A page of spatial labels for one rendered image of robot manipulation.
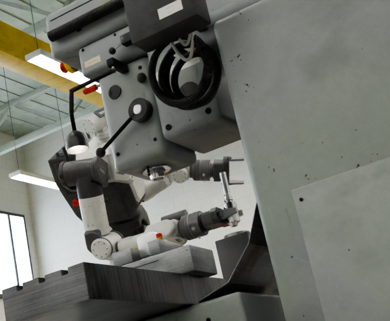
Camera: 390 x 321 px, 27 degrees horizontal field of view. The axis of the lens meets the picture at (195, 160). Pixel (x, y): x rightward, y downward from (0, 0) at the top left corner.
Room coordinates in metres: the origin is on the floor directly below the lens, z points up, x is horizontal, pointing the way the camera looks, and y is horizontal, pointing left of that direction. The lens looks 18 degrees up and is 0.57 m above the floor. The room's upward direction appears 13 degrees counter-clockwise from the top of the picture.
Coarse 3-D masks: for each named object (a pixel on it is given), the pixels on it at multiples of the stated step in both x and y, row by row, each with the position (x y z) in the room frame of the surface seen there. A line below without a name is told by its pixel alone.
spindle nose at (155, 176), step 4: (160, 168) 2.24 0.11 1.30; (152, 172) 2.24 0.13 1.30; (156, 172) 2.24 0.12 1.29; (160, 172) 2.24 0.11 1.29; (152, 176) 2.24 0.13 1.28; (156, 176) 2.24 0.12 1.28; (160, 176) 2.25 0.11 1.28; (164, 176) 2.26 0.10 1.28; (152, 180) 2.27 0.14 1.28; (156, 180) 2.28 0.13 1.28; (160, 180) 2.28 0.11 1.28
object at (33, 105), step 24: (0, 0) 8.73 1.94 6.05; (24, 0) 9.10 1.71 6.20; (48, 0) 9.19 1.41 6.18; (72, 0) 8.32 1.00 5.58; (24, 24) 9.66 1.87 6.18; (0, 72) 10.92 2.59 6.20; (0, 96) 11.74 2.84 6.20; (24, 96) 11.83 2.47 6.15; (48, 96) 12.10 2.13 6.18; (0, 120) 12.10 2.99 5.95; (24, 120) 12.90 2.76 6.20; (48, 120) 13.09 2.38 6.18; (24, 144) 11.99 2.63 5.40
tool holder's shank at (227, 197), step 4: (224, 172) 2.63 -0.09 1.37; (220, 176) 2.63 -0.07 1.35; (224, 176) 2.63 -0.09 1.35; (220, 180) 2.64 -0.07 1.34; (224, 180) 2.63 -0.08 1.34; (224, 184) 2.63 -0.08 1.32; (228, 184) 2.64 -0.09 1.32; (224, 188) 2.63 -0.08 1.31; (228, 188) 2.63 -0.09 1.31; (224, 192) 2.63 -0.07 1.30; (228, 192) 2.63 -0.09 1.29; (224, 196) 2.63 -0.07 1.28; (228, 196) 2.63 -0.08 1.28; (224, 200) 2.63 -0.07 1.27; (228, 200) 2.63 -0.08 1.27; (232, 200) 2.65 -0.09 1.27
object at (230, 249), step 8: (232, 232) 2.60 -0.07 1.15; (240, 232) 2.60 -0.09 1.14; (248, 232) 2.57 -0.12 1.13; (224, 240) 2.60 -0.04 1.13; (232, 240) 2.59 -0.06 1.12; (240, 240) 2.57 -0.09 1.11; (248, 240) 2.57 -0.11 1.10; (224, 248) 2.60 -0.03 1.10; (232, 248) 2.59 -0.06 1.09; (240, 248) 2.58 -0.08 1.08; (224, 256) 2.60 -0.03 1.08; (232, 256) 2.59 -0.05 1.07; (240, 256) 2.58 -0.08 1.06; (224, 264) 2.60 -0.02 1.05; (232, 264) 2.59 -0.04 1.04; (224, 272) 2.60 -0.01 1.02; (232, 272) 2.59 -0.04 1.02
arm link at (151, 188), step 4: (144, 184) 3.20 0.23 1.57; (148, 184) 3.19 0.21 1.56; (152, 184) 3.19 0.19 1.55; (156, 184) 3.18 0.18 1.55; (148, 188) 3.19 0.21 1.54; (152, 188) 3.19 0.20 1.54; (156, 188) 3.19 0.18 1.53; (160, 188) 3.19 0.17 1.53; (148, 192) 3.20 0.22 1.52; (152, 192) 3.20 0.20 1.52; (156, 192) 3.21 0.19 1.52; (148, 196) 3.21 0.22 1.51; (152, 196) 3.22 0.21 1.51; (144, 200) 3.23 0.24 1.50
